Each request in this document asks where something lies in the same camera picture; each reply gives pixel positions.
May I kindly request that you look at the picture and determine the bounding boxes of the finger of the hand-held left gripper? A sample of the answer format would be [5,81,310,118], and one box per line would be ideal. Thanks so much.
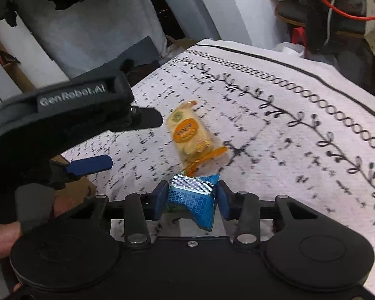
[50,154,114,189]
[129,106,165,131]

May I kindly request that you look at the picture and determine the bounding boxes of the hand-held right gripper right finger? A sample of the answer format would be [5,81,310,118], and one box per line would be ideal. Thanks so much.
[217,181,319,246]

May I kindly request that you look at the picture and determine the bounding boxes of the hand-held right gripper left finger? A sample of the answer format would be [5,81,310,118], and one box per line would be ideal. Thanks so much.
[72,179,171,247]

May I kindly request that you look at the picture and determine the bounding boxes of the brown cardboard box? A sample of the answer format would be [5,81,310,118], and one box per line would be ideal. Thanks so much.
[51,154,97,208]

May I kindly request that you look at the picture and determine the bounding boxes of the blue snack packet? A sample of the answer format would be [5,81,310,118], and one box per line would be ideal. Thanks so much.
[165,173,221,232]

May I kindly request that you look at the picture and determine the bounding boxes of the orange cracker packet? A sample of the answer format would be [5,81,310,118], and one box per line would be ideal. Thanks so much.
[165,99,229,177]

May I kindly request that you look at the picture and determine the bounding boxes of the dark grey board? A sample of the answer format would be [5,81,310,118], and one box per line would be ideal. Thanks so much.
[122,36,162,68]

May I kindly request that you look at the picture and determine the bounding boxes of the white patterned tablecloth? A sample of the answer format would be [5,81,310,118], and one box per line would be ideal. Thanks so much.
[61,39,375,300]

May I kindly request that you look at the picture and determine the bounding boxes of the red object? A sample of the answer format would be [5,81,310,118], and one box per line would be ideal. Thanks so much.
[291,26,307,51]

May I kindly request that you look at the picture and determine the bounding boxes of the white cable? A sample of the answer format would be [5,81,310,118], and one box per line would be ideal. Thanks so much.
[323,0,339,49]

